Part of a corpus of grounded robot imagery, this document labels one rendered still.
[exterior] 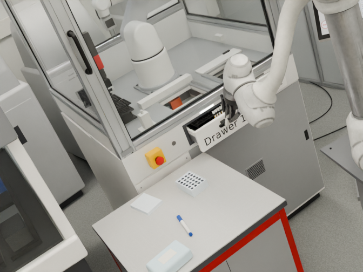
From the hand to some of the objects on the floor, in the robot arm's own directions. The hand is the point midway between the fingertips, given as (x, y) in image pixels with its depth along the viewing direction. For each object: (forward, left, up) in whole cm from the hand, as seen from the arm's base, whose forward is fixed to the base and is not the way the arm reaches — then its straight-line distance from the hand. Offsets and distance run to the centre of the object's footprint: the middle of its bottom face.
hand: (228, 120), depth 214 cm
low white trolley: (-22, +41, -91) cm, 102 cm away
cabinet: (+66, +18, -90) cm, 113 cm away
